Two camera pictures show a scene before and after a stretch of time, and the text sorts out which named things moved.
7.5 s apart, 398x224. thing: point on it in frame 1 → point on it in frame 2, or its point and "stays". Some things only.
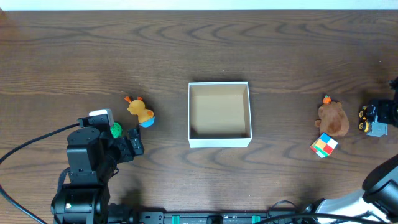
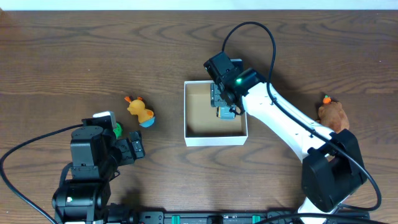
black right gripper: x=376 y=112 → x=222 y=99
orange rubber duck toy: x=146 y=117 stays
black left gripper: x=125 y=147 stays
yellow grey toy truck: x=368 y=122 → x=224 y=114
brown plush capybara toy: x=333 y=120 stays
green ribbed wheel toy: x=116 y=130 stays
